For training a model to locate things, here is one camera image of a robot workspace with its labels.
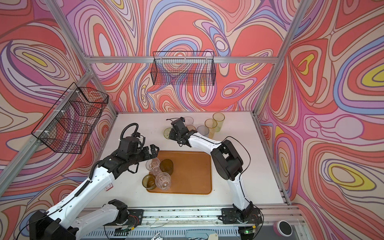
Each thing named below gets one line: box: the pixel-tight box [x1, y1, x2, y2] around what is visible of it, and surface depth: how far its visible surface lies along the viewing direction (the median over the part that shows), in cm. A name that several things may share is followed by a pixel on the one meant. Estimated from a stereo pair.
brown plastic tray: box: [147, 150, 213, 194], surface depth 88 cm
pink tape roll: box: [273, 220, 293, 237], surface depth 68 cm
